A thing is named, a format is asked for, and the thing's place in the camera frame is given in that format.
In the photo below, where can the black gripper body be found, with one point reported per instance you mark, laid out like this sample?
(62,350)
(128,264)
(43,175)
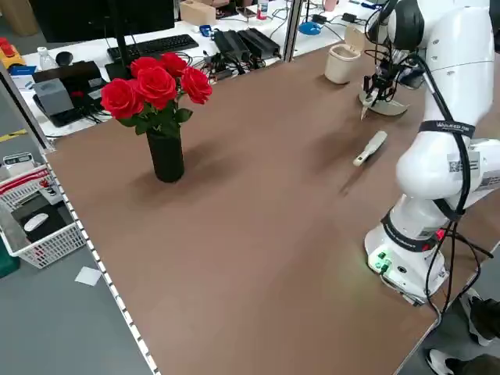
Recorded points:
(384,76)

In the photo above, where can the pale grey plastic dustpan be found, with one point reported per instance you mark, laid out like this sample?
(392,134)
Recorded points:
(390,109)

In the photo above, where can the rectangular shiny metal tray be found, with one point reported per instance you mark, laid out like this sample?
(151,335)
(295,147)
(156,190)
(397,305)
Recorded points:
(414,82)

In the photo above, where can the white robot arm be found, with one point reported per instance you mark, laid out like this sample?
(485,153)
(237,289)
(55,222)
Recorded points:
(449,39)

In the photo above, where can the black flat base tray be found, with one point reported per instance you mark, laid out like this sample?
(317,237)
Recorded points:
(70,115)

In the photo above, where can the cream lidded desktop bin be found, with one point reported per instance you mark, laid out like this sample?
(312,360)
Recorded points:
(341,64)

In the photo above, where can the white brush black bristles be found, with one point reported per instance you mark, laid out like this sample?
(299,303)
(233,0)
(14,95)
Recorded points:
(371,146)

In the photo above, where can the small black charger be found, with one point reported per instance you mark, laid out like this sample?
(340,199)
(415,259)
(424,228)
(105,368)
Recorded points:
(319,18)
(349,17)

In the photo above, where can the pink cup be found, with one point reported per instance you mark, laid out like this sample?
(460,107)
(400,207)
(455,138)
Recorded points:
(331,4)

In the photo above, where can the black power adapter brick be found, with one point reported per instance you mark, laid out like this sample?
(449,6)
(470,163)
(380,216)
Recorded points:
(230,43)
(259,41)

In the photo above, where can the white bottle red label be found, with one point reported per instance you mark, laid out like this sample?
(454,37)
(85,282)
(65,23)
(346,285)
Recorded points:
(262,9)

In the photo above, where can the smartphone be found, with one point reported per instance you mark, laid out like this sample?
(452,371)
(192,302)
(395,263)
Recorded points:
(246,11)

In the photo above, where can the small blue tape dispenser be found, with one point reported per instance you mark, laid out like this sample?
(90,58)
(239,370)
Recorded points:
(206,30)

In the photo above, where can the red artificial rose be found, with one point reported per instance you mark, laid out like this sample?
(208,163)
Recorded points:
(195,84)
(142,64)
(156,84)
(119,97)
(173,62)

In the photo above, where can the tan cardboard box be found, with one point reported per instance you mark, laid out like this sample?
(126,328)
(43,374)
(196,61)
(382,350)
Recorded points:
(197,11)

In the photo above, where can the black computer keyboard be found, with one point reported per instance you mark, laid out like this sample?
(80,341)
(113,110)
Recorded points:
(156,45)

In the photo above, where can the black cylindrical vase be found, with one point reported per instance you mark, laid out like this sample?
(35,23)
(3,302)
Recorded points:
(166,160)

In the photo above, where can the person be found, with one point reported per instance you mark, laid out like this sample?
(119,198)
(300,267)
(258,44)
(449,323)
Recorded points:
(482,324)

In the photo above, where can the black computer monitor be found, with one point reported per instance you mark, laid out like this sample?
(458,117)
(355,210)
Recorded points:
(97,19)

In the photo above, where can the dark brown box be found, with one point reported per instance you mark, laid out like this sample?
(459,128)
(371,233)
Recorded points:
(78,72)

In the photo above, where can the black round object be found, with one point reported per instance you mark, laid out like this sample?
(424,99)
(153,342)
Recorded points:
(64,58)

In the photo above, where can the grey cube box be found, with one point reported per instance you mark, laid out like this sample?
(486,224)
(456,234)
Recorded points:
(54,95)

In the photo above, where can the clear plastic water bottle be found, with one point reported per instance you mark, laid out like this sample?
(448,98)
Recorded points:
(45,60)

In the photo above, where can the black mouse pad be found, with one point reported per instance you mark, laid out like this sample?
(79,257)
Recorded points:
(58,218)

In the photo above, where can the white paper sheet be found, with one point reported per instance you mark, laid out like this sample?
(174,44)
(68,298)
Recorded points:
(88,276)

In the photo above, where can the blue white carton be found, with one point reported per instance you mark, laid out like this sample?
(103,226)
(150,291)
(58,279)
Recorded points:
(23,76)

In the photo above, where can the white plastic mesh basket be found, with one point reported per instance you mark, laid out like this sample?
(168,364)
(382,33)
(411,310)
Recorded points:
(51,242)

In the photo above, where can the white digital scale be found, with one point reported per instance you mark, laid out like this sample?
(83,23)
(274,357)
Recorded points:
(17,162)

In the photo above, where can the white computer mouse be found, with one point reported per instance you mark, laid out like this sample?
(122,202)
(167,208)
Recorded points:
(36,221)

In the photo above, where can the yellow emergency stop button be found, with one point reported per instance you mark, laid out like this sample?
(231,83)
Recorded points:
(9,52)

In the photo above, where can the dark green box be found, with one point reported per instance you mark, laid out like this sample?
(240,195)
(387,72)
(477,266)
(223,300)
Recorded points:
(8,259)

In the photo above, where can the aluminium frame post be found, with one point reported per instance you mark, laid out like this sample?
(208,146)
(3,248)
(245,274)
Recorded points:
(23,105)
(293,27)

